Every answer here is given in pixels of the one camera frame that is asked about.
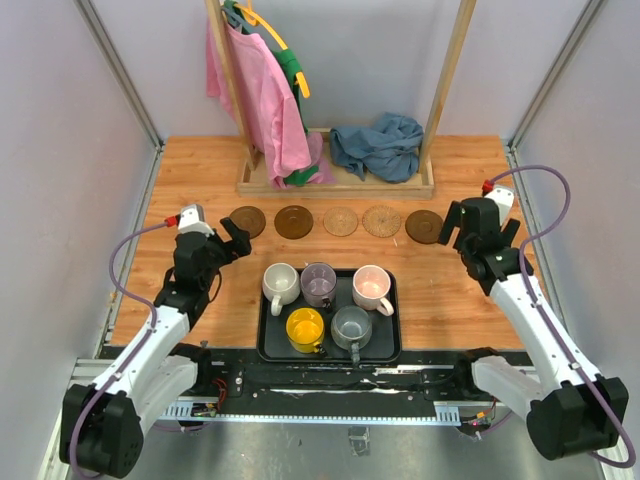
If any dark wooden coaster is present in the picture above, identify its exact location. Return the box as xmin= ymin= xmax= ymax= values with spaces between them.
xmin=229 ymin=205 xmax=266 ymax=239
xmin=405 ymin=210 xmax=444 ymax=244

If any brown glass coaster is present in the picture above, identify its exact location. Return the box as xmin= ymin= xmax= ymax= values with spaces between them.
xmin=274 ymin=205 xmax=314 ymax=240

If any woven rattan coaster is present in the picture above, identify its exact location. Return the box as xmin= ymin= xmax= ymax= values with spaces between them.
xmin=362 ymin=205 xmax=402 ymax=238

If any light woven coaster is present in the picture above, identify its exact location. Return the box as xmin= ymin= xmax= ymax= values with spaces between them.
xmin=323 ymin=207 xmax=359 ymax=237

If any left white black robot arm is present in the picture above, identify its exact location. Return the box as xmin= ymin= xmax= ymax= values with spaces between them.
xmin=59 ymin=205 xmax=252 ymax=479

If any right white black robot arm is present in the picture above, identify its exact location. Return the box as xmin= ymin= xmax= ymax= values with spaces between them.
xmin=438 ymin=195 xmax=629 ymax=460

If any white ceramic mug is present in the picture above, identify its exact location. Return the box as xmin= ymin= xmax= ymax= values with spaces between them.
xmin=262 ymin=263 xmax=300 ymax=316

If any wooden clothes rack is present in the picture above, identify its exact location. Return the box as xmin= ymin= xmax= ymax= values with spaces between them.
xmin=206 ymin=1 xmax=475 ymax=199

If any purple glass mug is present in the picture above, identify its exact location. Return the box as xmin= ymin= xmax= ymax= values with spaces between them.
xmin=300 ymin=262 xmax=337 ymax=312

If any blue crumpled cloth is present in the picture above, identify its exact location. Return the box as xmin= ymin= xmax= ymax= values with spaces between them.
xmin=329 ymin=112 xmax=424 ymax=184

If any pink ceramic mug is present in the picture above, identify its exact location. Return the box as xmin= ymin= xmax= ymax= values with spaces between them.
xmin=352 ymin=265 xmax=395 ymax=316

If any yellow glass mug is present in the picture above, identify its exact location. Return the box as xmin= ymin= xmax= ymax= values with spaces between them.
xmin=285 ymin=307 xmax=326 ymax=355

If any pink shirt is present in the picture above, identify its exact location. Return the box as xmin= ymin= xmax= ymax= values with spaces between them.
xmin=226 ymin=25 xmax=335 ymax=188

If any black plastic tray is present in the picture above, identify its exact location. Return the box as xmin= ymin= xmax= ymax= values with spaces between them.
xmin=256 ymin=268 xmax=402 ymax=364

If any grey glass mug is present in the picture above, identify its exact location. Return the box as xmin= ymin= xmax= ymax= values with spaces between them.
xmin=331 ymin=305 xmax=373 ymax=366

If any green shirt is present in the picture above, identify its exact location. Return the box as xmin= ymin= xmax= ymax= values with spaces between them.
xmin=222 ymin=1 xmax=322 ymax=188

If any yellow hanger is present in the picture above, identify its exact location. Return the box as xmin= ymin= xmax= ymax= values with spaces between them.
xmin=235 ymin=1 xmax=311 ymax=99

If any green hanger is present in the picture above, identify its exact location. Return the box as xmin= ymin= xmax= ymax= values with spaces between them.
xmin=222 ymin=0 xmax=255 ymax=34

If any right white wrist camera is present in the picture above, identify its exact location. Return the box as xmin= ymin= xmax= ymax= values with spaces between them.
xmin=485 ymin=185 xmax=515 ymax=225

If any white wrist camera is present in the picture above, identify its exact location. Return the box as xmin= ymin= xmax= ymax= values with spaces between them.
xmin=485 ymin=185 xmax=515 ymax=225
xmin=178 ymin=204 xmax=214 ymax=236

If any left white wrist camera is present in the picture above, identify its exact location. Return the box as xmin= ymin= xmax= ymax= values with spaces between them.
xmin=178 ymin=204 xmax=214 ymax=236

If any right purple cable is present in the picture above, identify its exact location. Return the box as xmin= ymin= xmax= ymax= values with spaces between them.
xmin=469 ymin=166 xmax=636 ymax=470

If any purple cable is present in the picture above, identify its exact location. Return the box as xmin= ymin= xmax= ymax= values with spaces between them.
xmin=469 ymin=166 xmax=636 ymax=470
xmin=67 ymin=215 xmax=181 ymax=476

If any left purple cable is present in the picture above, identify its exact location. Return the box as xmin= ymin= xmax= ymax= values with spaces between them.
xmin=67 ymin=215 xmax=181 ymax=476

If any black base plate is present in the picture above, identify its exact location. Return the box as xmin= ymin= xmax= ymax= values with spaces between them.
xmin=179 ymin=349 xmax=493 ymax=420

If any aluminium front rail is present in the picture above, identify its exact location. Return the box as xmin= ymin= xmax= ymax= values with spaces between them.
xmin=64 ymin=357 xmax=612 ymax=426

